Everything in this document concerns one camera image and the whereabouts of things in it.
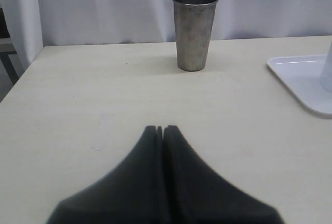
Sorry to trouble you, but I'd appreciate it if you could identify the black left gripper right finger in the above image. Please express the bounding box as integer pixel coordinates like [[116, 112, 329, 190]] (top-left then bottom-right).
[[162, 125, 284, 223]]

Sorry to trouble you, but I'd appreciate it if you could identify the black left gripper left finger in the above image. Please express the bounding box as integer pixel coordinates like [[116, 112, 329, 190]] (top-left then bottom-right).
[[47, 126, 164, 223]]

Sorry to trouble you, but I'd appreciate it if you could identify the clear plastic container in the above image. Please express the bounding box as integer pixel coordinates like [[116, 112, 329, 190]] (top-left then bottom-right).
[[320, 46, 332, 92]]

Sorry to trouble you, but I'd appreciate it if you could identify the stainless steel cup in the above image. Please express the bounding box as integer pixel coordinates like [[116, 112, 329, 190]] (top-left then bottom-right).
[[172, 0, 218, 72]]

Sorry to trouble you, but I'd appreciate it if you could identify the white rectangular tray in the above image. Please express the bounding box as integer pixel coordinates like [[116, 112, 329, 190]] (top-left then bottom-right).
[[267, 54, 331, 119]]

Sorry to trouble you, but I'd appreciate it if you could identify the white backdrop curtain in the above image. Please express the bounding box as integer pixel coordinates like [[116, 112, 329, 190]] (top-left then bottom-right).
[[1, 0, 331, 68]]

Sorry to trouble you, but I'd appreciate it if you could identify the dark metal frame post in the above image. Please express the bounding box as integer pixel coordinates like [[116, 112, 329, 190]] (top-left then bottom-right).
[[1, 8, 20, 101]]

